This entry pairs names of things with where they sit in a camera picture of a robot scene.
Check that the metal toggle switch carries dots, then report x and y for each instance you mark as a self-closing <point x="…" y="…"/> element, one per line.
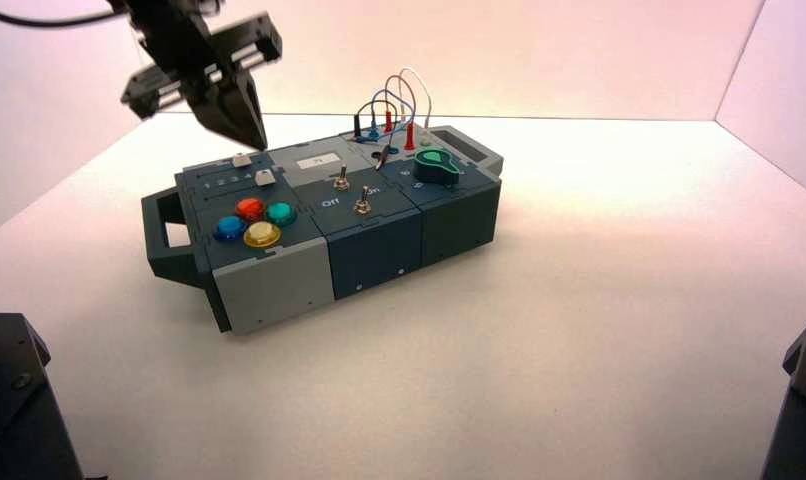
<point x="341" y="180"/>
<point x="362" y="202"/>

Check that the yellow round push button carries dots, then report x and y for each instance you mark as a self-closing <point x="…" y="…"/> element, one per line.
<point x="262" y="234"/>

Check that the green round push button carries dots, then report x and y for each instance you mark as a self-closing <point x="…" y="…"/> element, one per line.
<point x="280" y="213"/>

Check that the green rotary knob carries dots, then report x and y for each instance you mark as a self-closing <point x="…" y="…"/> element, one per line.
<point x="436" y="167"/>

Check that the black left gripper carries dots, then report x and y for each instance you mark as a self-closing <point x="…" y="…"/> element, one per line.
<point x="178" y="46"/>

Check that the small white display screen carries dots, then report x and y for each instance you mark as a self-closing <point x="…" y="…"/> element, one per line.
<point x="317" y="162"/>

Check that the white slider knob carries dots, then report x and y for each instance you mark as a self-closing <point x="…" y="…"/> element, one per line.
<point x="264" y="178"/>
<point x="242" y="160"/>

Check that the blue round push button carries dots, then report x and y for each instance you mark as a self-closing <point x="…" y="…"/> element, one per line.
<point x="230" y="228"/>

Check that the orange round push button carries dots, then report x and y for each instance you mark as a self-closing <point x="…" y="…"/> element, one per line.
<point x="250" y="208"/>

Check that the dark modular control box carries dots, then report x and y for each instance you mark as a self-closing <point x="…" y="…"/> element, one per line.
<point x="370" y="245"/>

